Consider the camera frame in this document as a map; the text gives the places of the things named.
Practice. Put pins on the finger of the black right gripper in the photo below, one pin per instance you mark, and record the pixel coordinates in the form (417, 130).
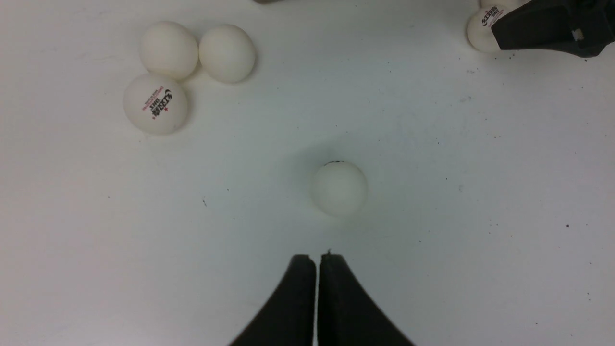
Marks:
(579, 27)

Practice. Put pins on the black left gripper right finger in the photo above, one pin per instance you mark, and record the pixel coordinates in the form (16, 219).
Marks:
(347, 316)

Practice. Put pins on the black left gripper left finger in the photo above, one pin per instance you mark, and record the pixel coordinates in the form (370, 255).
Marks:
(287, 318)

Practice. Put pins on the white ping-pong ball lone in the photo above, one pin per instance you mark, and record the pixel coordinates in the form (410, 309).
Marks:
(339, 189)

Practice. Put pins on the white ping-pong ball with logo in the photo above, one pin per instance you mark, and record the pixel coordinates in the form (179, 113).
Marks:
(155, 104)

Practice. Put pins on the plain white ping-pong ball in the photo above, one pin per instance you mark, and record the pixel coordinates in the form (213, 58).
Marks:
(227, 53)
(168, 48)

